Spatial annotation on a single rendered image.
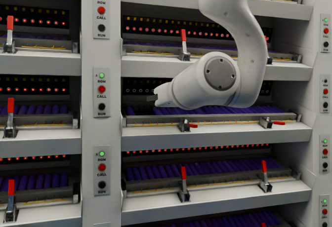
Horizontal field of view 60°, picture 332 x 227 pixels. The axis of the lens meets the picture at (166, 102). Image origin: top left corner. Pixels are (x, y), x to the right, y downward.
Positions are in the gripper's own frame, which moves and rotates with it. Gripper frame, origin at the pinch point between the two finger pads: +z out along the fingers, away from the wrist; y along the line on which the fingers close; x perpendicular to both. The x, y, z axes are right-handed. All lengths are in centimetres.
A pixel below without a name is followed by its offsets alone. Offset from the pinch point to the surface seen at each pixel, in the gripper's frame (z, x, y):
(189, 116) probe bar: 2.7, 3.8, -7.9
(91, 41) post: -5.1, -14.4, 19.9
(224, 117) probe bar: 2.8, 4.1, -19.0
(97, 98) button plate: -2.9, -0.5, 18.6
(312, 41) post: -5, -18, -48
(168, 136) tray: -0.7, 9.4, 0.1
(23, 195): 7.5, 22.2, 36.1
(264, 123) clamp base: 0.3, 6.4, -30.9
